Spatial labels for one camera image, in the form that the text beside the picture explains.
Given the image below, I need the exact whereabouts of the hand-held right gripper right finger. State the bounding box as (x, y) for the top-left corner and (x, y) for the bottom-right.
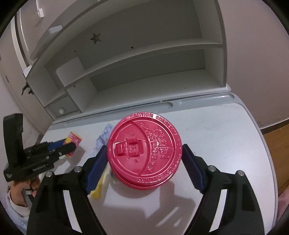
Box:
(182, 143), (265, 235)

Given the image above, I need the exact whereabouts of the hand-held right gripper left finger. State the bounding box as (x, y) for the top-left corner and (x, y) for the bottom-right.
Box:
(27, 146), (109, 235)

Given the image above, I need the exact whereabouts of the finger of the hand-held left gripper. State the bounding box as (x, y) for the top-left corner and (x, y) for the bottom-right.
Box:
(44, 144), (77, 161)
(28, 140), (73, 154)

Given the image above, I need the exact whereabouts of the pink yellow snack packet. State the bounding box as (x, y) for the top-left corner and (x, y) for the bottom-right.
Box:
(64, 131), (83, 158)

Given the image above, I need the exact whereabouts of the red plastic cup lid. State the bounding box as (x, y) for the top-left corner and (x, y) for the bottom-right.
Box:
(107, 112), (182, 190)

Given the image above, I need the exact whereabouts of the person's left forearm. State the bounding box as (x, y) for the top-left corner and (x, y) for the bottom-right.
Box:
(5, 192), (31, 234)

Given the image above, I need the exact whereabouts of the person's left hand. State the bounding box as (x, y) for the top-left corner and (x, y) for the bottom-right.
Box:
(8, 177), (41, 197)

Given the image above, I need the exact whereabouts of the light blue cloth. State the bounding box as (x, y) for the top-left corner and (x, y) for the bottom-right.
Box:
(92, 123), (114, 157)

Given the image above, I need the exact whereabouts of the white door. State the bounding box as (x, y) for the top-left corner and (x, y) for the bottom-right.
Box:
(0, 14), (46, 136)

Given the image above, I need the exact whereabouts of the pink sofa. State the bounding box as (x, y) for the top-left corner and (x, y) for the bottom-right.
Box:
(278, 192), (289, 218)

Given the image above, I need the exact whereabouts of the white desk shelf unit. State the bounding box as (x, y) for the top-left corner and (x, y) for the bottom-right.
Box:
(24, 0), (229, 121)

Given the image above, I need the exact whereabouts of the dark door handle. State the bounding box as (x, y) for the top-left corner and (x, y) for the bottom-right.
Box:
(21, 82), (35, 96)

